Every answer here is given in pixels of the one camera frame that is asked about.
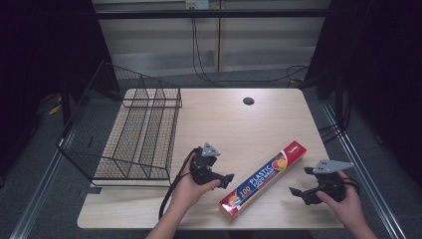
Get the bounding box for black hanging cables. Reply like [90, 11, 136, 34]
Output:
[190, 18, 311, 89]

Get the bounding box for black curtain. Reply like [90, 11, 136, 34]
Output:
[0, 0, 113, 180]
[304, 0, 422, 187]

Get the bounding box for black wire basket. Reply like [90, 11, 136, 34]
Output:
[57, 60, 183, 188]

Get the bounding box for person's left hand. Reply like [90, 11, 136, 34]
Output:
[169, 161, 222, 213]

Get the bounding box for white wall power outlet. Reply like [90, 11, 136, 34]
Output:
[184, 0, 210, 11]

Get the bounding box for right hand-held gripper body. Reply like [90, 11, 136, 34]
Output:
[311, 158, 356, 203]

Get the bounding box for yellow and black cable coil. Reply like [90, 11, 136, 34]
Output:
[36, 93, 64, 117]

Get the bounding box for metal floor rail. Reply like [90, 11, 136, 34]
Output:
[9, 130, 73, 239]
[320, 102, 408, 239]

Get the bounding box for black horizontal metal bar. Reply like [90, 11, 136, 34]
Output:
[95, 8, 330, 20]

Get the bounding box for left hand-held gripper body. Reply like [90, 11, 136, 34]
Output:
[189, 142, 222, 186]

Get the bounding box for black floor cables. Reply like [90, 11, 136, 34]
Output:
[317, 99, 352, 144]

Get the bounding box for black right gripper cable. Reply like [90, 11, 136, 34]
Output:
[341, 177, 361, 196]

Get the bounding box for person's right hand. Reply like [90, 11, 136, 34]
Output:
[315, 170, 362, 231]

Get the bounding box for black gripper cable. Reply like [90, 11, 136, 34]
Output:
[341, 177, 361, 196]
[158, 146, 203, 221]

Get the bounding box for black metal stand post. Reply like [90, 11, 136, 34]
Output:
[59, 79, 73, 125]
[333, 74, 344, 133]

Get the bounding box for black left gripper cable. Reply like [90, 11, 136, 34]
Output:
[158, 146, 203, 221]

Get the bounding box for red plastic wrap box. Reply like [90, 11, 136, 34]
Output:
[218, 139, 308, 223]

